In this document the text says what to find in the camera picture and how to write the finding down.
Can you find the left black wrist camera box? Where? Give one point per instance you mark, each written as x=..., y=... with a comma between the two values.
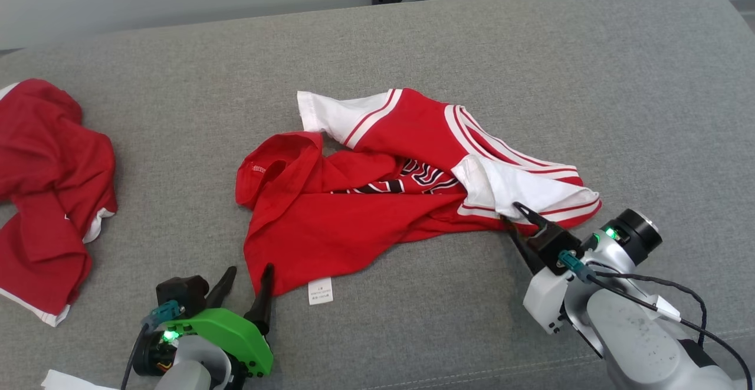
x=180, y=292

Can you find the white flat sheet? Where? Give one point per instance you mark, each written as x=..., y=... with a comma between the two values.
x=68, y=381

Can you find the red jersey with white sleeves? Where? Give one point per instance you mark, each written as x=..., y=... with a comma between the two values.
x=330, y=225

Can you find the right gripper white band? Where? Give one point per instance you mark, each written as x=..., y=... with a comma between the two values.
x=545, y=301

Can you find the right black wrist camera box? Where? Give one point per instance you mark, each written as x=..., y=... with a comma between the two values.
x=554, y=245

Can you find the red shorts with white hem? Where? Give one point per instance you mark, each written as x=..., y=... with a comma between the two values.
x=53, y=189

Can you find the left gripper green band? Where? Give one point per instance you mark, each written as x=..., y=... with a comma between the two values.
x=236, y=334

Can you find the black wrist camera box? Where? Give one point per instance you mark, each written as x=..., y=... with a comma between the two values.
x=180, y=292
x=554, y=245

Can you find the grey fabric sofa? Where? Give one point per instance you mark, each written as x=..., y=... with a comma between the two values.
x=531, y=83

